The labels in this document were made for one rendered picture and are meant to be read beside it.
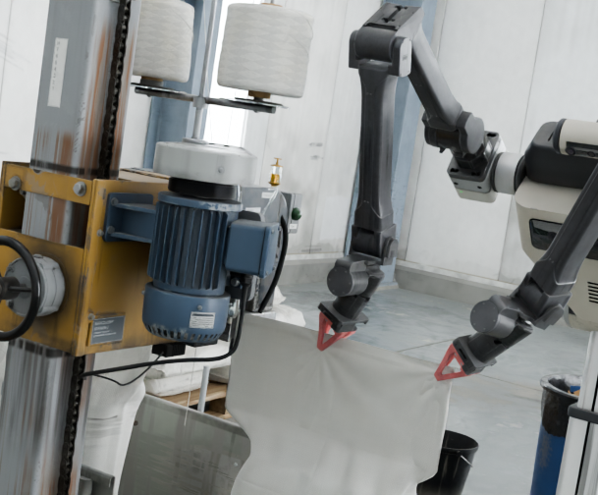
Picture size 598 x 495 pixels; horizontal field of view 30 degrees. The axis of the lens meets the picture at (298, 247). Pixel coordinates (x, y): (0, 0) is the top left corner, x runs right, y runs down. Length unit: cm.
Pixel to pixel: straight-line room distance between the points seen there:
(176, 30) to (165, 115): 612
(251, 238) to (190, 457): 105
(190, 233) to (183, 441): 104
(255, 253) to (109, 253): 27
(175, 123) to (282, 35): 624
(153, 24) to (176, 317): 59
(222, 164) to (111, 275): 31
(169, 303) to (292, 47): 51
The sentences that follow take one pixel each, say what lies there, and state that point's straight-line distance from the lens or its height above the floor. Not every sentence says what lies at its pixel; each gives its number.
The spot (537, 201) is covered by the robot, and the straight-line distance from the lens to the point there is 237.
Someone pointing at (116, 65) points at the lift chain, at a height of 154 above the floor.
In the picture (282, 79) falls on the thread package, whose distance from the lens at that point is 200.
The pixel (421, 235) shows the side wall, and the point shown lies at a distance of 1097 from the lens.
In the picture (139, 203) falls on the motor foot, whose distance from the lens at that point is 202.
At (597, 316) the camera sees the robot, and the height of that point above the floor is 116.
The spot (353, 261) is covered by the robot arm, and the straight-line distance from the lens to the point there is 206.
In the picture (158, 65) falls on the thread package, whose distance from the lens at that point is 216.
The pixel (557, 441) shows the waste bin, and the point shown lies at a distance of 428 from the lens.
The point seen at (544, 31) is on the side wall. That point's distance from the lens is 1064.
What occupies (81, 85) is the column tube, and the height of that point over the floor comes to 149.
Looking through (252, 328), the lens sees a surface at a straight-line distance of 229.
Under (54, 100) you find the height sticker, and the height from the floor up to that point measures 146.
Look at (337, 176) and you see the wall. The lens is 1061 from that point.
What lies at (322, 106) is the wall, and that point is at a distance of 1021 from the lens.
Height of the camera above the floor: 149
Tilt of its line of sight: 6 degrees down
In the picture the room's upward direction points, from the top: 8 degrees clockwise
